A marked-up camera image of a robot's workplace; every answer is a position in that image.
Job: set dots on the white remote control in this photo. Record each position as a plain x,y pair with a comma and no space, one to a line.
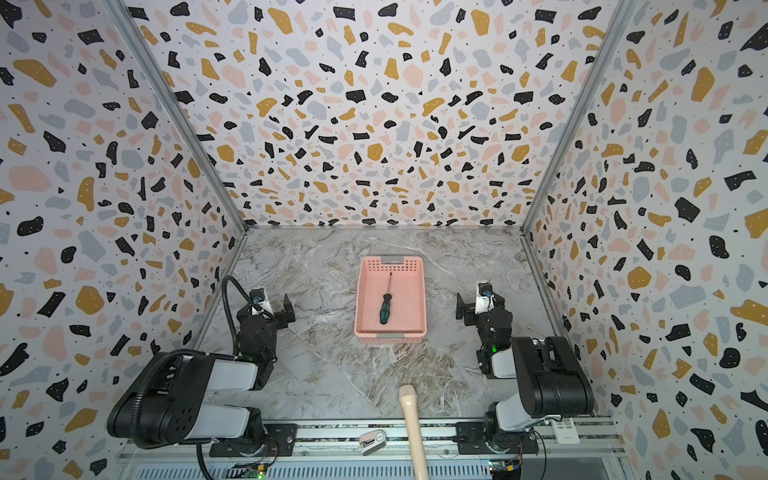
565,431

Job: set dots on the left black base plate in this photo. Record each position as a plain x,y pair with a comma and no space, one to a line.
271,440

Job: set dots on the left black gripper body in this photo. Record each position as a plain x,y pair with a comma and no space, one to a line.
276,323

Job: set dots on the wrist white camera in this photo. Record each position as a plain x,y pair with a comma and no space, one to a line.
261,301
484,298

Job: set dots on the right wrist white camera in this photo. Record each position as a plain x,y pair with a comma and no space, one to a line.
484,298

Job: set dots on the aluminium front rail frame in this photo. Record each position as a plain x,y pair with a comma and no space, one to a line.
454,448

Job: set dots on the pink plastic bin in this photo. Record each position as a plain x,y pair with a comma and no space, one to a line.
408,320

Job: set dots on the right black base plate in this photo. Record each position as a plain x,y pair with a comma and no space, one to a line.
475,438

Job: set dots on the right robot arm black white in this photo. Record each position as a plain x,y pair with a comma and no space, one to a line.
551,384

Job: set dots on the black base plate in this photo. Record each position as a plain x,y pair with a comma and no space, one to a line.
475,438
271,440

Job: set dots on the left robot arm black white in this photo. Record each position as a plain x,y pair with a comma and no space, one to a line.
166,404

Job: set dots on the green black handle screwdriver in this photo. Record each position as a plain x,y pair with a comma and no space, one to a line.
385,309

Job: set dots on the small white pink clip device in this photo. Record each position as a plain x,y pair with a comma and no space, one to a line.
372,442

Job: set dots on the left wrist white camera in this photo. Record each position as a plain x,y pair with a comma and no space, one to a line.
261,301

